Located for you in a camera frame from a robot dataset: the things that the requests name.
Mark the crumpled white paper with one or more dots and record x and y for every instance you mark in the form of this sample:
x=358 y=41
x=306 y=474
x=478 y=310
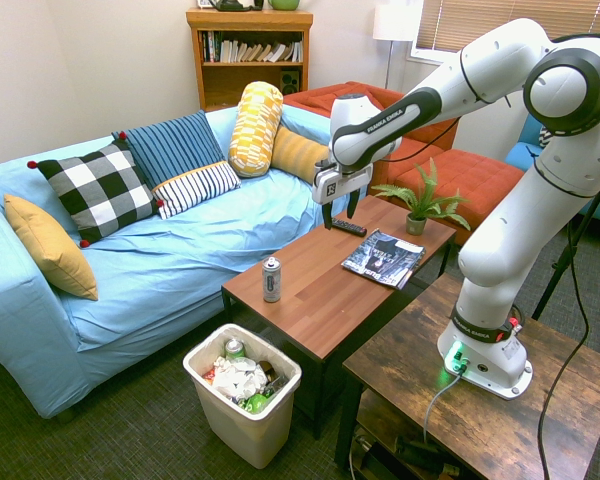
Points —
x=237 y=377

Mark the blue striped pillow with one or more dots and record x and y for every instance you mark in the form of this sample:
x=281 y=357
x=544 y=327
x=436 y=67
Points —
x=180 y=160

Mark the rustic dark wooden stand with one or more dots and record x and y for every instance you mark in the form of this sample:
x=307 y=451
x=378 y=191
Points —
x=475 y=395

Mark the orange ottoman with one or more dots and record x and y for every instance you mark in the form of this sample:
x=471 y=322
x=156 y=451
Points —
x=450 y=185

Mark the beige trash bin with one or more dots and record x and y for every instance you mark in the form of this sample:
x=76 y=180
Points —
x=250 y=420

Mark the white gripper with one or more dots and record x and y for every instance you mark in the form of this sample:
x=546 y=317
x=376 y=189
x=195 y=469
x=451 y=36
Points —
x=337 y=183

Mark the yellow striped bolster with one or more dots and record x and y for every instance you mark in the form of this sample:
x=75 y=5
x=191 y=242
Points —
x=297 y=152

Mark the dark magazine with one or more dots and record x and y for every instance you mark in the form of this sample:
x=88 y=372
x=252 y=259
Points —
x=384 y=257

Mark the green can in trash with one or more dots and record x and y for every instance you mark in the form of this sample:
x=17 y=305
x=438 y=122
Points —
x=234 y=348

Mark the small black speaker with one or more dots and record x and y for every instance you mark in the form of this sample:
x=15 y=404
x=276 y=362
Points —
x=290 y=81

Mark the light blue sofa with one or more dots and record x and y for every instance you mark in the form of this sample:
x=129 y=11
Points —
x=145 y=250

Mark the silver drink can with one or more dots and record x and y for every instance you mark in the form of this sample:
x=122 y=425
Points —
x=271 y=280

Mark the green bowl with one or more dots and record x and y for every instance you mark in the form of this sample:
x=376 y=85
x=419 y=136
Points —
x=283 y=4

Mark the black remote control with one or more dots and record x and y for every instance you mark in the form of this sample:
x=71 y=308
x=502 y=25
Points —
x=349 y=227

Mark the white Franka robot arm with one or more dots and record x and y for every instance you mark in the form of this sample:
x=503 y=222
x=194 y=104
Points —
x=485 y=235

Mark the wooden window blinds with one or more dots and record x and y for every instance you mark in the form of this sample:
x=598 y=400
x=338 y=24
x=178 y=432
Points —
x=525 y=22

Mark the wooden coffee table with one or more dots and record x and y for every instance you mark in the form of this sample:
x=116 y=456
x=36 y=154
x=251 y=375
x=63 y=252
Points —
x=340 y=285

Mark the wooden bookshelf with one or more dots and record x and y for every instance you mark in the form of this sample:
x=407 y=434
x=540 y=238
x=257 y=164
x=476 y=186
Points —
x=250 y=57

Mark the black white checkered pillow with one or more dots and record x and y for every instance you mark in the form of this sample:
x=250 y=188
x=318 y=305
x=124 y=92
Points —
x=100 y=192

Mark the potted green fern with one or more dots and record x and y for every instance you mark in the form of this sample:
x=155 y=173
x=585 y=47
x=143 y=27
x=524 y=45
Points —
x=422 y=200

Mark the blue chair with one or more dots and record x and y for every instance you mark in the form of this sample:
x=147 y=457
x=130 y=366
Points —
x=570 y=165

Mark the mustard yellow pillow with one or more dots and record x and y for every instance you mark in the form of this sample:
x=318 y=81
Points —
x=50 y=247

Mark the black tripod stand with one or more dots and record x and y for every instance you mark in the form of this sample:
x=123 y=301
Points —
x=562 y=260

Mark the green bottle in trash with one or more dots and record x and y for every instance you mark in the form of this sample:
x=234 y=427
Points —
x=256 y=403

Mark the yellow white patterned bolster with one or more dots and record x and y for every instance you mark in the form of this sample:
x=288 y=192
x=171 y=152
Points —
x=255 y=130

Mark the orange armchair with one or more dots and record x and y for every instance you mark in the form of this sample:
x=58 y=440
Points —
x=405 y=135

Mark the row of books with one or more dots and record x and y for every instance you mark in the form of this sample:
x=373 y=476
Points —
x=252 y=50

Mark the white floor lamp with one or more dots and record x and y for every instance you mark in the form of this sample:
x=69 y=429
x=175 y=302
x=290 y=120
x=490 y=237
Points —
x=394 y=35

